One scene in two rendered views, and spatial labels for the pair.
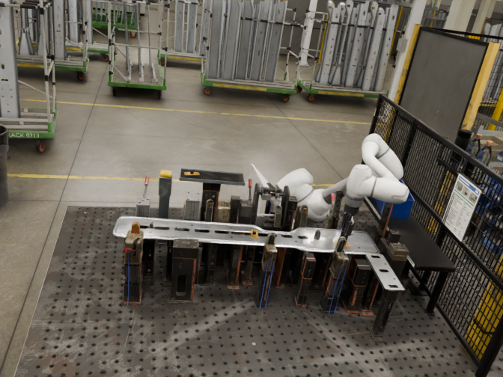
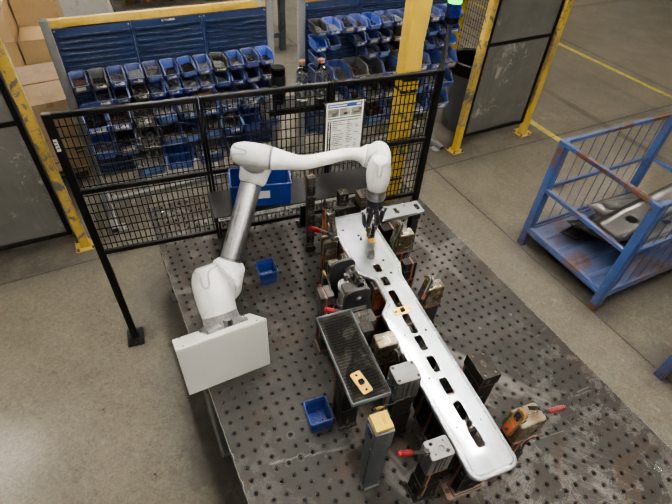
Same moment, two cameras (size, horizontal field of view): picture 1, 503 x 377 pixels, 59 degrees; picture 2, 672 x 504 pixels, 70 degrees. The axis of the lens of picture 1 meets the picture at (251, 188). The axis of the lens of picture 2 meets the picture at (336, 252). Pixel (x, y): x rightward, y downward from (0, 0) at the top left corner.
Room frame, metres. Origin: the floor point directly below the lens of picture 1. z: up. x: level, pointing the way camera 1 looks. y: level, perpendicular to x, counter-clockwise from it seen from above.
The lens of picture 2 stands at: (2.60, 1.14, 2.55)
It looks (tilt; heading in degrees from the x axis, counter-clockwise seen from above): 44 degrees down; 256
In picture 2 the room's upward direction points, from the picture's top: 4 degrees clockwise
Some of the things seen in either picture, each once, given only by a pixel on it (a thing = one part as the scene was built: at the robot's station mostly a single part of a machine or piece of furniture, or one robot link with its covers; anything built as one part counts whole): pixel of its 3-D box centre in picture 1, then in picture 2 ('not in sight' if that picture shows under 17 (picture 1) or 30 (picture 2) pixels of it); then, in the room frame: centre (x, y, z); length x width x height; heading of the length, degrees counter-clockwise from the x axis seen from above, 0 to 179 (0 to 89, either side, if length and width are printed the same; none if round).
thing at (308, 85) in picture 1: (346, 59); not in sight; (10.04, -1.63, 0.88); 1.91 x 1.01 x 1.76; 108
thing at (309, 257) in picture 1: (305, 280); (405, 281); (1.88, -0.35, 0.84); 0.11 x 0.08 x 0.29; 9
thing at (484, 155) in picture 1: (483, 159); (321, 78); (2.18, -1.15, 1.53); 0.06 x 0.06 x 0.20
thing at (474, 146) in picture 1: (472, 152); (302, 80); (2.28, -1.13, 1.53); 0.06 x 0.06 x 0.20
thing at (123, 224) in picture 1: (250, 235); (406, 314); (1.99, -0.03, 1.00); 1.38 x 0.22 x 0.02; 99
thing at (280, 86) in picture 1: (251, 50); not in sight; (9.24, 0.43, 0.88); 1.91 x 1.00 x 1.76; 103
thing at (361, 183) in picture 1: (361, 180); (378, 171); (2.02, -0.53, 1.38); 0.13 x 0.11 x 0.16; 74
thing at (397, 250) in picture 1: (390, 274); (361, 218); (1.99, -0.80, 0.88); 0.08 x 0.08 x 0.36; 9
